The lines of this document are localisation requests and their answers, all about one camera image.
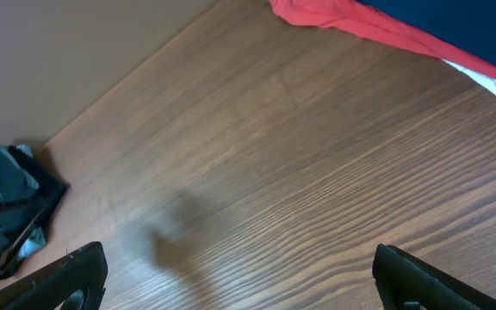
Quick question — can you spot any black t-shirt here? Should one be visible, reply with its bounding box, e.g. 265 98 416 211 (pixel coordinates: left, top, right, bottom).
0 145 68 280

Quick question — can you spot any red garment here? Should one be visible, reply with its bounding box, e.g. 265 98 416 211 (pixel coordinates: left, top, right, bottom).
270 0 496 79

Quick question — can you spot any navy blue garment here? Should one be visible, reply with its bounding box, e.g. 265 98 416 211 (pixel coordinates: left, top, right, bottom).
363 0 496 66

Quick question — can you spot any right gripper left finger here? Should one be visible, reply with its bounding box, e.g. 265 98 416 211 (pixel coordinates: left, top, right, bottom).
0 241 108 310

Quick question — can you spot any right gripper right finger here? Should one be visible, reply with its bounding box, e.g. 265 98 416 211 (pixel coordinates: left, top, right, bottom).
372 244 496 310

